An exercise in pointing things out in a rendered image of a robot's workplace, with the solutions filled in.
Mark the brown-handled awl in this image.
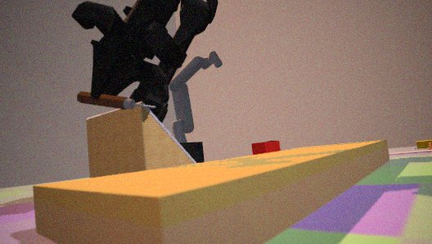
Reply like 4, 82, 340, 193
77, 91, 155, 110

